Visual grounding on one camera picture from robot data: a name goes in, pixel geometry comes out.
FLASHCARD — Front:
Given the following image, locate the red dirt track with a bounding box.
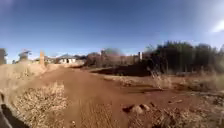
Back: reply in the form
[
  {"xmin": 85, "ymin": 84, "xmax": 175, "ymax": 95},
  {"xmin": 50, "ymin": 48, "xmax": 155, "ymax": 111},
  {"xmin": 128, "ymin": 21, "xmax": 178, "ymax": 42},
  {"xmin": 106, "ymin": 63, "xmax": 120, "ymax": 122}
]
[{"xmin": 0, "ymin": 64, "xmax": 224, "ymax": 128}]

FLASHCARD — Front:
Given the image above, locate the row of dark green trees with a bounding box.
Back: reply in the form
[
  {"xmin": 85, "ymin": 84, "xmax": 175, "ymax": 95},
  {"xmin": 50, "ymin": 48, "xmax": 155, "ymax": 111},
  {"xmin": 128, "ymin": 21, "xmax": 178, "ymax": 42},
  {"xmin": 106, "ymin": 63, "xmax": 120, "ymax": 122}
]
[{"xmin": 143, "ymin": 40, "xmax": 224, "ymax": 75}]

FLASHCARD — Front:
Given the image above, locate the small tree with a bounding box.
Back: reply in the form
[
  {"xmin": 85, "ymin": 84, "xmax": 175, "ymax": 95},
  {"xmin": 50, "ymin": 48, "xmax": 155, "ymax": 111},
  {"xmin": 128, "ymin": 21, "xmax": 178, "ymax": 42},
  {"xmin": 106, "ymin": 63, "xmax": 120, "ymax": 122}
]
[{"xmin": 17, "ymin": 48, "xmax": 33, "ymax": 63}]

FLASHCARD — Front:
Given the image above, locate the brown wall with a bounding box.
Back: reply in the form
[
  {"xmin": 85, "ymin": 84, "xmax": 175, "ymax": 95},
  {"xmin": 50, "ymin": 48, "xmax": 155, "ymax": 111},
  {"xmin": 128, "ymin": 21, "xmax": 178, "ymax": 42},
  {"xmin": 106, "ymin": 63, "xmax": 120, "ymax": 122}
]
[{"xmin": 83, "ymin": 52, "xmax": 144, "ymax": 70}]

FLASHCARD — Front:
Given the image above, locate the white low building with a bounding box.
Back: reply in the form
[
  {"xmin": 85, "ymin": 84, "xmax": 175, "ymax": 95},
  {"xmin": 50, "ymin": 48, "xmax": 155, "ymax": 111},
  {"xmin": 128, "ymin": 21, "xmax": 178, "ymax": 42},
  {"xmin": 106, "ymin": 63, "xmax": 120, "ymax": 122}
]
[{"xmin": 56, "ymin": 53, "xmax": 80, "ymax": 65}]

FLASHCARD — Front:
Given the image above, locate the dry yellow grass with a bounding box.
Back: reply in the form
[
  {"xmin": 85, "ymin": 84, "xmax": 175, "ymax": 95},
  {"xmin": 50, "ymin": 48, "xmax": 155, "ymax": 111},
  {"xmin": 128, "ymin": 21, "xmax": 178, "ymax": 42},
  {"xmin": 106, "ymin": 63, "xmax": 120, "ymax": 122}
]
[{"xmin": 0, "ymin": 61, "xmax": 72, "ymax": 128}]

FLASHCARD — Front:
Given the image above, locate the brick pillar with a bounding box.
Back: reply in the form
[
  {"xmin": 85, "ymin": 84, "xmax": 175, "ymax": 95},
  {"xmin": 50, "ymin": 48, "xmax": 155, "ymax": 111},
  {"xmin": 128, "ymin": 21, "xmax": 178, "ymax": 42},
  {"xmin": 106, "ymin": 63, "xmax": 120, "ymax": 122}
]
[{"xmin": 39, "ymin": 49, "xmax": 46, "ymax": 66}]

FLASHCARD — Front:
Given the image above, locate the white post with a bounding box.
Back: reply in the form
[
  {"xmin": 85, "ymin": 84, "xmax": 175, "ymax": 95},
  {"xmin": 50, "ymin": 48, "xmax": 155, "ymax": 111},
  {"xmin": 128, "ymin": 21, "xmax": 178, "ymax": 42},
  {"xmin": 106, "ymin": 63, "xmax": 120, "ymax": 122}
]
[{"xmin": 138, "ymin": 50, "xmax": 144, "ymax": 62}]

